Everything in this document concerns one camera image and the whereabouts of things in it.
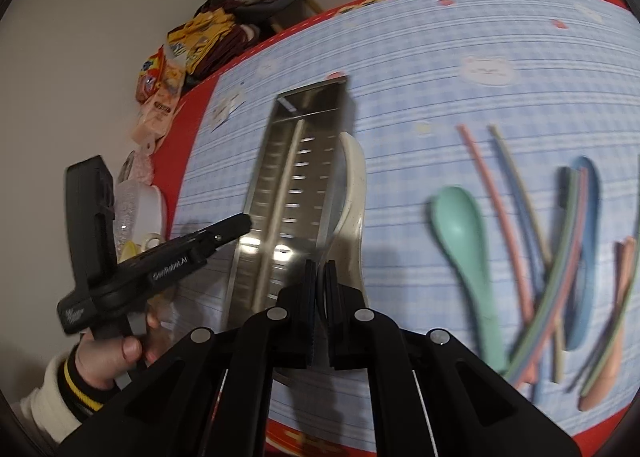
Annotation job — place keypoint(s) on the cream mug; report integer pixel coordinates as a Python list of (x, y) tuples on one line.
[(151, 241)]

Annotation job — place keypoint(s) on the teal spoon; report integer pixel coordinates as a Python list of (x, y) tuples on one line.
[(457, 222)]

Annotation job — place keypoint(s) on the orange red snack packet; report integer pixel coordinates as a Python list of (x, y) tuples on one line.
[(155, 72)]

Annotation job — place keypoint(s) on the beige chopstick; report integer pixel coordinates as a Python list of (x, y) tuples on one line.
[(505, 149)]

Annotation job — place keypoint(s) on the blue chopstick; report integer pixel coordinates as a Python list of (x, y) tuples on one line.
[(525, 217)]

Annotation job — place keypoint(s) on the green chopstick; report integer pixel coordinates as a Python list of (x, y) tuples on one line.
[(565, 237), (617, 317)]

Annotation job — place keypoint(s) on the blue checked tablecloth red border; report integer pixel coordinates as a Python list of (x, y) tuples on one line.
[(425, 62)]

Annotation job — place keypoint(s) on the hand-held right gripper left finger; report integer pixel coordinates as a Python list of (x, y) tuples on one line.
[(310, 297)]

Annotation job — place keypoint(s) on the blue spoon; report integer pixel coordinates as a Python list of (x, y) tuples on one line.
[(590, 217)]

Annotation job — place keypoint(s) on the peach snack packet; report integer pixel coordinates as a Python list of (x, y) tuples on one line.
[(157, 114)]

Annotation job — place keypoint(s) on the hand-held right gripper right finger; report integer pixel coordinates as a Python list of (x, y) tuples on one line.
[(330, 297)]

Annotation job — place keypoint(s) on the pink chopstick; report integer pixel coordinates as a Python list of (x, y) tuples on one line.
[(575, 247), (492, 207)]

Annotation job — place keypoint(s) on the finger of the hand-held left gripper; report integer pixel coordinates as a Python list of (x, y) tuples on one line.
[(225, 232)]

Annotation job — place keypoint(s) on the dark red cloth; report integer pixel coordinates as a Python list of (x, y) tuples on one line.
[(227, 49)]

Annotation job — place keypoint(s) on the person's left hand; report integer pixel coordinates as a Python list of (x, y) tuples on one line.
[(107, 357)]

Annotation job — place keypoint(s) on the stainless steel utensil tray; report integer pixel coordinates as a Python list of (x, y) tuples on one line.
[(305, 172)]

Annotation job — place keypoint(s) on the white plastic container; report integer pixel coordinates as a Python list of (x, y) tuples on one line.
[(142, 209)]

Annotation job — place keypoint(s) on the cream spoon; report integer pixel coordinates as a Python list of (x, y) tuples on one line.
[(352, 197)]

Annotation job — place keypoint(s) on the yellow snack packet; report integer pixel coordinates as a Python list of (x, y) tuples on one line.
[(200, 37)]

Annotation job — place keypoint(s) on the pink spoon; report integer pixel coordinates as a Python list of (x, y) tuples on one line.
[(597, 394)]

